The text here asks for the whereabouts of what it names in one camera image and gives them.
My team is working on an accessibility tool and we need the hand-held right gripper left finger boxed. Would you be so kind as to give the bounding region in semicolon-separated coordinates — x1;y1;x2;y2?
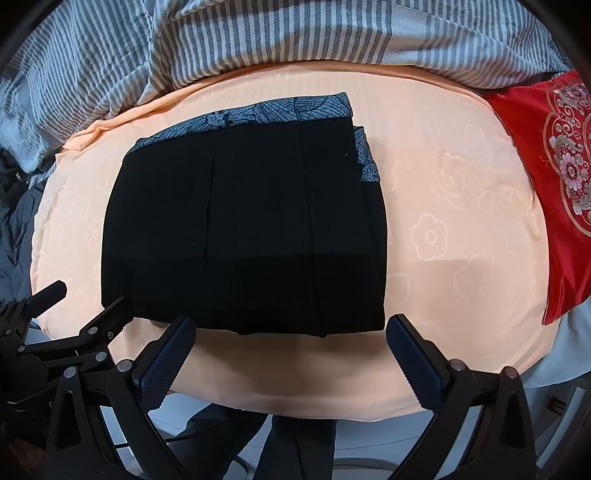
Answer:
45;315;198;480

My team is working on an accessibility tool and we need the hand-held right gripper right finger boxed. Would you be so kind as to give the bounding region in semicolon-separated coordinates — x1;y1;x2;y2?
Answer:
385;314;542;480

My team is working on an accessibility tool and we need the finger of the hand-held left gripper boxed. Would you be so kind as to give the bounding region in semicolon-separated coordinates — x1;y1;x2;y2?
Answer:
0;280;68;329
17;296;136;371

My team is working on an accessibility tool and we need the black pants blue patterned waistband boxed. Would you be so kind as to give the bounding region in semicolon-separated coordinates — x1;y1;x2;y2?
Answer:
99;91;387;339

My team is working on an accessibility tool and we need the dark grey garment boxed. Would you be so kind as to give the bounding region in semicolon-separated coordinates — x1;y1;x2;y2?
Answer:
0;147;49;301

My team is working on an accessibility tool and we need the person's left leg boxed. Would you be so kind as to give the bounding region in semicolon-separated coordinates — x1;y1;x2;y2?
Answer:
171;402;266;480

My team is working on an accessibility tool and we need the person's leg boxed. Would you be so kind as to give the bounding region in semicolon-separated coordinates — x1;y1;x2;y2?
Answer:
265;414;339;480
171;402;266;480

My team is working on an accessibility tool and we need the peach bed blanket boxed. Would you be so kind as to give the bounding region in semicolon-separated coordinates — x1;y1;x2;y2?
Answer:
30;62;554;423

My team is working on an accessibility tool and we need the person's right leg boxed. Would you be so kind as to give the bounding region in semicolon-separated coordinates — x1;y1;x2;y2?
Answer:
265;414;339;480

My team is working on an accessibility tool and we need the light blue bed sheet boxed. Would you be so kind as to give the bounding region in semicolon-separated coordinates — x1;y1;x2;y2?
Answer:
522;295;591;389

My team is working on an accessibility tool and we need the red embroidered pillow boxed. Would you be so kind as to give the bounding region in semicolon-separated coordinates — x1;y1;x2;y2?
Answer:
482;69;591;326

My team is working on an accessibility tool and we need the grey white striped duvet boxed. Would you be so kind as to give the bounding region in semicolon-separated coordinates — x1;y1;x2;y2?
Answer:
0;0;575;175

